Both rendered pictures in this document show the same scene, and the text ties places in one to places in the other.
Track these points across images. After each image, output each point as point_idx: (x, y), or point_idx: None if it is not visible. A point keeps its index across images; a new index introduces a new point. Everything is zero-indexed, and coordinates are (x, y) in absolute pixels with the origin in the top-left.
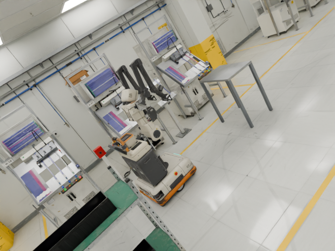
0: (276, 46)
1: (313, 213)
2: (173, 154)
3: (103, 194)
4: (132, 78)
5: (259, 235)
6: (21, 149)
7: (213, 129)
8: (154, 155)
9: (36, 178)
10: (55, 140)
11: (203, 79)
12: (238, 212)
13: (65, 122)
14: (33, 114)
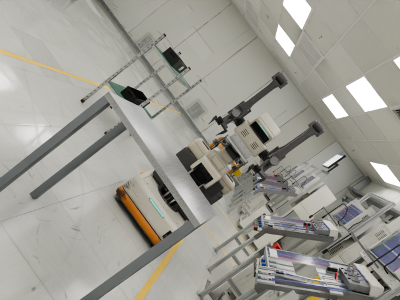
0: None
1: (4, 48)
2: (162, 209)
3: (174, 52)
4: (294, 140)
5: (45, 80)
6: (336, 217)
7: (113, 290)
8: (179, 151)
9: (291, 221)
10: (333, 241)
11: (207, 202)
12: (61, 107)
13: None
14: (371, 207)
